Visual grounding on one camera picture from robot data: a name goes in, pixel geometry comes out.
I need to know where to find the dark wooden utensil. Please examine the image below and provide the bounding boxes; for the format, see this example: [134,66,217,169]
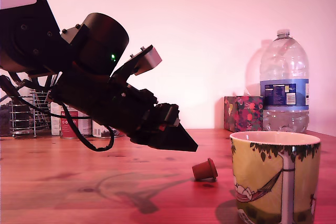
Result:
[0,74,29,109]

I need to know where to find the thick black looped cable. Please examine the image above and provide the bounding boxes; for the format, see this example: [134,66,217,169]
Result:
[60,102,116,153]

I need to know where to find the yellow illustrated hammock mug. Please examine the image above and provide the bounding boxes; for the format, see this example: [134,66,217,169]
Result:
[229,130,322,224]

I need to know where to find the chicken print pet food can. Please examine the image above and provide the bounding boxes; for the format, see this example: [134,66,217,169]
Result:
[91,121,124,139]

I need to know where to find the red label pet food can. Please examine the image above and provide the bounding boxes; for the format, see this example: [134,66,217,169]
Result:
[59,110,93,140]

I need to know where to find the chrome wire utensil rack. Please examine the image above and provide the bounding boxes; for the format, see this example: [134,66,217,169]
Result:
[9,89,52,138]

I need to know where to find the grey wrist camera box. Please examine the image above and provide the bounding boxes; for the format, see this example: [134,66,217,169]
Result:
[109,45,163,83]

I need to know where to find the floral tissue box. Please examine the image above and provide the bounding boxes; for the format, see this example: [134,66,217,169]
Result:
[223,95,264,133]

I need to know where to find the large clear water bottle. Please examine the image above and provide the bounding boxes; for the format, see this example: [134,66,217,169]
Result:
[259,29,310,134]

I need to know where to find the thin black cable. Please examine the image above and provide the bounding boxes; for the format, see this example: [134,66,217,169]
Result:
[10,91,65,119]

